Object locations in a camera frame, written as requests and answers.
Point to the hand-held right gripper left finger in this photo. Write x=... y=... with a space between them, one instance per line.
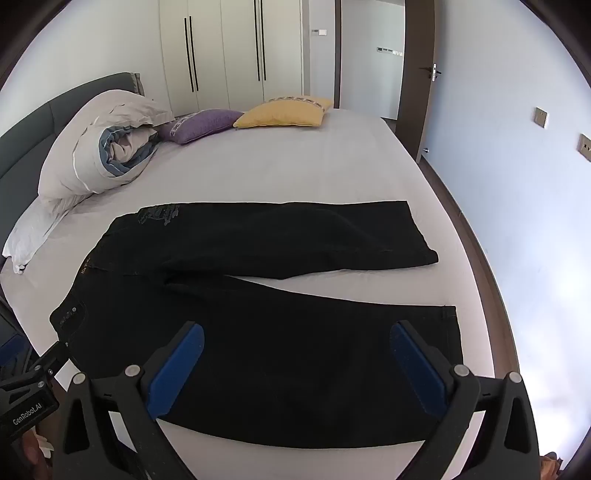
x=178 y=369

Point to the black pants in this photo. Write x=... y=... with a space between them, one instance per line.
x=277 y=369

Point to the yellow cushion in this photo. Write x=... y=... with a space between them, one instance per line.
x=281 y=114

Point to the white wardrobe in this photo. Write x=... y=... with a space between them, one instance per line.
x=221 y=46

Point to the purple cushion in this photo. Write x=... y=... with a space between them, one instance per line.
x=203 y=122

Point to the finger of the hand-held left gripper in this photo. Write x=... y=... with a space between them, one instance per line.
x=10 y=348
x=51 y=362

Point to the rolled white duvet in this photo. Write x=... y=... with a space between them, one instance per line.
x=83 y=147

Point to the bed with white sheet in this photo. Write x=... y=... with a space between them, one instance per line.
x=323 y=161

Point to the white light switch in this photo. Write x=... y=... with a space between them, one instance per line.
x=319 y=32

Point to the brown object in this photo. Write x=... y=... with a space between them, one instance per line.
x=550 y=466

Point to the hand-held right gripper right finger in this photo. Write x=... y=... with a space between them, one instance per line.
x=415 y=364

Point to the white pillow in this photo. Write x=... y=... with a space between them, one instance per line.
x=32 y=230

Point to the bronze wall socket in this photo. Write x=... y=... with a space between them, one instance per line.
x=541 y=117
x=585 y=147

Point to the brown door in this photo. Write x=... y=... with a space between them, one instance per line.
x=418 y=37

